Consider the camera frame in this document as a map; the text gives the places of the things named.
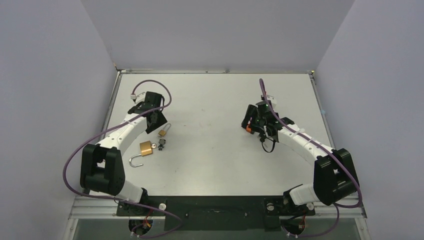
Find orange round padlock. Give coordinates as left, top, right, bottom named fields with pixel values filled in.
left=245, top=124, right=254, bottom=134

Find small brass padlock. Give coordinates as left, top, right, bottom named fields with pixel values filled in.
left=157, top=123, right=172, bottom=138

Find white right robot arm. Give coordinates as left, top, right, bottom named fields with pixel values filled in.
left=241, top=101, right=363, bottom=214

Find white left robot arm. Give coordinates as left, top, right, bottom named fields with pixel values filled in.
left=80, top=91, right=168, bottom=215

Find small black keys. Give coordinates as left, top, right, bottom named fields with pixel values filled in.
left=157, top=138, right=166, bottom=151

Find large brass padlock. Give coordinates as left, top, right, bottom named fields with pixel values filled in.
left=128, top=141, right=158, bottom=168

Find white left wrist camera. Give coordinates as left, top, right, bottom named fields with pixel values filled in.
left=130, top=92, right=146, bottom=103

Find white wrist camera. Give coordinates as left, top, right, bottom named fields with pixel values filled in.
left=130, top=92, right=146, bottom=103
left=261, top=94, right=278, bottom=109

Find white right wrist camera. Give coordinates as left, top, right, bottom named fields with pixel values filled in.
left=261, top=94, right=278, bottom=109

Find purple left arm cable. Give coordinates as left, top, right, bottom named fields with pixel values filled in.
left=62, top=79, right=184, bottom=239

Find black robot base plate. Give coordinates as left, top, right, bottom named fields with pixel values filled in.
left=116, top=195, right=316, bottom=231

